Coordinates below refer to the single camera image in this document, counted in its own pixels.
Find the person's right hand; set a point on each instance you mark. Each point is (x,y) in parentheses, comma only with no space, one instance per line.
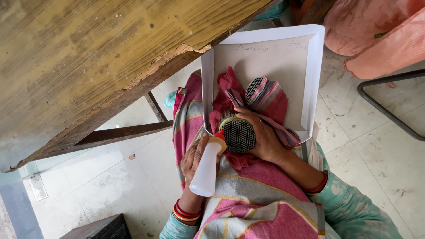
(269,139)

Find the person's left hand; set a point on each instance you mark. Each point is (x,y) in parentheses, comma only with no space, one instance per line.
(192,159)

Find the person's right fingers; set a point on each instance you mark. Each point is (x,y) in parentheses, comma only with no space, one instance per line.
(245,112)

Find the round black mesh green-rimmed disc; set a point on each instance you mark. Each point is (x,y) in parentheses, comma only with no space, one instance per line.
(239,134)

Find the white glue bottle red tip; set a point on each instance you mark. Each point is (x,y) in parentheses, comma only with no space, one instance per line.
(206,169)

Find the red cloth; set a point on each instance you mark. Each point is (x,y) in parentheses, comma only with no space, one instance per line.
(232,88)

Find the pink grey striped cloth strip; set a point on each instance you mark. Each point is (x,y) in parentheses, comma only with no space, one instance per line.
(267,94)

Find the white cardboard tray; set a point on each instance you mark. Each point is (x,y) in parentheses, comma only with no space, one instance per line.
(265,56)

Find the pink grey striped shawl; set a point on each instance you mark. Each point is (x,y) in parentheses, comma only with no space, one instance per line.
(259,199)

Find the teal plastic item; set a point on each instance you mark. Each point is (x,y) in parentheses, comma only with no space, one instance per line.
(274,9)

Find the red gold bangles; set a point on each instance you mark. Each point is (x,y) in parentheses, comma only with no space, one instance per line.
(186,214)

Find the brown wooden furniture leg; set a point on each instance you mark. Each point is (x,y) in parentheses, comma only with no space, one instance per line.
(308,10)

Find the teal floral garment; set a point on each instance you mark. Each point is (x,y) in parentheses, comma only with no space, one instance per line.
(352,205)

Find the pink woven plastic sack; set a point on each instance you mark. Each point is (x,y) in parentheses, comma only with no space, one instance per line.
(395,53)
(365,23)

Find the worn wooden table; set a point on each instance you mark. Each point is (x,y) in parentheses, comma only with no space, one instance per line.
(83,59)

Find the dark wooden box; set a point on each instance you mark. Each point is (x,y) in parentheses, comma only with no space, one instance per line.
(99,229)

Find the metal floor plate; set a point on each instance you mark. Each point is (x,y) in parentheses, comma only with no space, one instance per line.
(38,187)

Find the dark metal table frame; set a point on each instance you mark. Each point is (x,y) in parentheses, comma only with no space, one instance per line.
(126,132)

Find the black metal chair frame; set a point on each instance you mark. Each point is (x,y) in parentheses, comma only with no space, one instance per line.
(381,106)

